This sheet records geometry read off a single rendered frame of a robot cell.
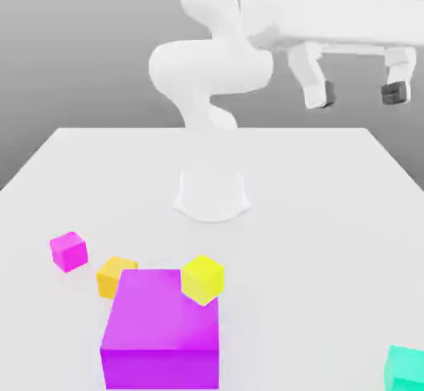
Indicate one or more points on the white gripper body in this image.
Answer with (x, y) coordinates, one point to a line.
(347, 23)

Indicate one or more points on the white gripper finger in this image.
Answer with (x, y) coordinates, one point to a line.
(399, 79)
(311, 76)

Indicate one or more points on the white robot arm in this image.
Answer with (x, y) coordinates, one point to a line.
(208, 66)

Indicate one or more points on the small yellow cube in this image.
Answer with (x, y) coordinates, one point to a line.
(202, 280)

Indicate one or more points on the small orange cube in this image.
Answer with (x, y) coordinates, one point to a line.
(107, 278)

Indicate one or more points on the small teal cube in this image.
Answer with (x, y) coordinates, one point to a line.
(405, 367)

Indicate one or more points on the small magenta cube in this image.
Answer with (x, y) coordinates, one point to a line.
(69, 251)

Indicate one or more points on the large purple box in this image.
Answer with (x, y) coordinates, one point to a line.
(159, 334)

